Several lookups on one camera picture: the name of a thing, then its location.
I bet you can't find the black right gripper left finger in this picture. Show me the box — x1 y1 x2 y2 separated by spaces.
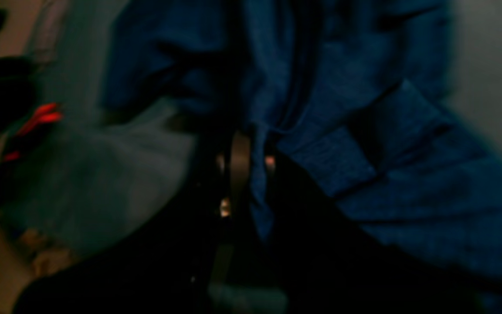
12 132 251 314

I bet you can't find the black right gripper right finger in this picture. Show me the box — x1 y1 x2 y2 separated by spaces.
268 151 485 314

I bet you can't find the blue t-shirt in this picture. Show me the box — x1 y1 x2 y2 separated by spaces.
103 0 502 314

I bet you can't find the light blue table cloth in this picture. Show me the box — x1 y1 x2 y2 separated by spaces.
1 0 197 256

